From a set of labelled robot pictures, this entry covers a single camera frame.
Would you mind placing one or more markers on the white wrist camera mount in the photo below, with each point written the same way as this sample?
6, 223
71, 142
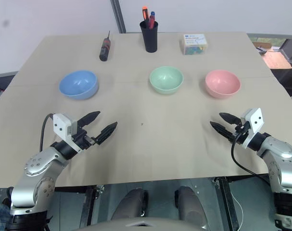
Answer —
60, 125
255, 121

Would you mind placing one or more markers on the metal table frame leg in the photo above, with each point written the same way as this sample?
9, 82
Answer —
88, 209
228, 204

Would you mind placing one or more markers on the black screwdriver with red band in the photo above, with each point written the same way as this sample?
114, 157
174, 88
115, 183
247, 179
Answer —
104, 49

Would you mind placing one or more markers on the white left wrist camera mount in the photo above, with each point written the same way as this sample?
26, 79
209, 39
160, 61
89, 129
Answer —
60, 125

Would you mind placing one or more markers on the black plastic cup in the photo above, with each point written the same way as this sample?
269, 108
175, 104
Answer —
149, 39

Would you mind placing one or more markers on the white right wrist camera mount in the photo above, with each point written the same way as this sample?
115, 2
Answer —
255, 121

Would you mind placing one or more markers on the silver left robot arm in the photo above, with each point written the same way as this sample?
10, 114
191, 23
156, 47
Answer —
37, 166

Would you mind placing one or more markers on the brown cardboard box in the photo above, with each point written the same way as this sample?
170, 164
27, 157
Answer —
275, 60

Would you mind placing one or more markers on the light grey robot torso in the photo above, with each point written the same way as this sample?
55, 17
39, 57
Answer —
143, 225

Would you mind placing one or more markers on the pink-red plastic bowl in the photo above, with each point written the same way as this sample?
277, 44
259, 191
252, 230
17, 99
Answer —
221, 92

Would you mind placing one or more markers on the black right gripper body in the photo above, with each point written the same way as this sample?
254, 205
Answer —
239, 134

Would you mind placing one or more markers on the beige table cloth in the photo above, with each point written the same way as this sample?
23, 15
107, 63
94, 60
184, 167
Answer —
145, 149

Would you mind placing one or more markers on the dark rounded robot leg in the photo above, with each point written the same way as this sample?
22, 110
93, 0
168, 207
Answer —
131, 204
191, 207

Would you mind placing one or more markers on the blue plastic bowl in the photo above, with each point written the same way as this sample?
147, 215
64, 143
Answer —
76, 92

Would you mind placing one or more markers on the clear box with coloured contents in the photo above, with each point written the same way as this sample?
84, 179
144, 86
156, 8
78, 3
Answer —
193, 44

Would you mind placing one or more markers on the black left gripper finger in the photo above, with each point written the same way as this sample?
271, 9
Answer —
107, 133
90, 117

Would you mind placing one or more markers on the green plastic bowl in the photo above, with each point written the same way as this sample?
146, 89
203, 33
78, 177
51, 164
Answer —
166, 87

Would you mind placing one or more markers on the grey wall pillar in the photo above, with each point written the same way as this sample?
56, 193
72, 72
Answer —
118, 16

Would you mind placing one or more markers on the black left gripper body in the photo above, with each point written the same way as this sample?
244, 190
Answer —
82, 140

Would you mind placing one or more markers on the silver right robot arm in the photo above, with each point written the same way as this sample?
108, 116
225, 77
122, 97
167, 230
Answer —
278, 154

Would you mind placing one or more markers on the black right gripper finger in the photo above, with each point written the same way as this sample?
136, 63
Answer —
228, 118
221, 131

